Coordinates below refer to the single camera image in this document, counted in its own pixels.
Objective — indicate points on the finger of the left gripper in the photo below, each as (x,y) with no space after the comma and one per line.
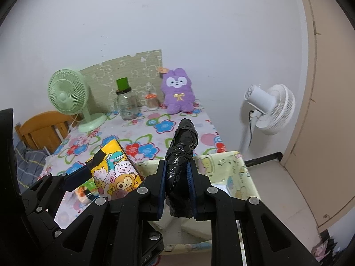
(61,183)

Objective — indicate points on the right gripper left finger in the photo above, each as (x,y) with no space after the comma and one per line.
(107,232)

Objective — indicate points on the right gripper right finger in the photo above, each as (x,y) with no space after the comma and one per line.
(244,232)

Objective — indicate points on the colourful cartoon snack bag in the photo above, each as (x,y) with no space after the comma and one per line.
(113,178)

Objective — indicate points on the grey plaid pillow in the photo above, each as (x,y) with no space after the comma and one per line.
(30,164)

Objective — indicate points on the floral tablecloth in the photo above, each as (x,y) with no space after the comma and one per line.
(143,139)

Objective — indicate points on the glass jar green lid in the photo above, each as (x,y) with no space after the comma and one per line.
(125,102)

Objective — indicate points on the green desk fan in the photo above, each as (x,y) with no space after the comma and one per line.
(69,94)

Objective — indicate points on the beige door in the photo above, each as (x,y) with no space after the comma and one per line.
(320,153)

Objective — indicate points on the small jar orange lid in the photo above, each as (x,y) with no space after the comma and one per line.
(152,101)

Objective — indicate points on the purple plush bunny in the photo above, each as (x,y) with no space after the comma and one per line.
(177,89)

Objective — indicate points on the white standing fan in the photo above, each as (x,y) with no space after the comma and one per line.
(265,114)

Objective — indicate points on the green patterned wall board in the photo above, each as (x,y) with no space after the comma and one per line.
(141,70)

